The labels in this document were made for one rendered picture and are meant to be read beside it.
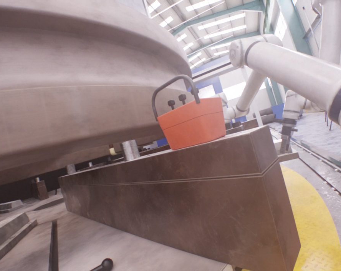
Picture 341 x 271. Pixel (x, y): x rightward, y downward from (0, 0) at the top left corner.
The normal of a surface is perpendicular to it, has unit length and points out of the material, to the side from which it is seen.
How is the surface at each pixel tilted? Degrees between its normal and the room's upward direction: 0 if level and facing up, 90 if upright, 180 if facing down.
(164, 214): 90
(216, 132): 97
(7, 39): 90
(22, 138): 90
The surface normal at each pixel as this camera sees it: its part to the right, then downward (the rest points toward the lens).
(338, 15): -0.17, 0.11
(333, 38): -0.43, 0.09
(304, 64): -0.65, -0.49
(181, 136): -0.63, 0.29
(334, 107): -0.96, 0.25
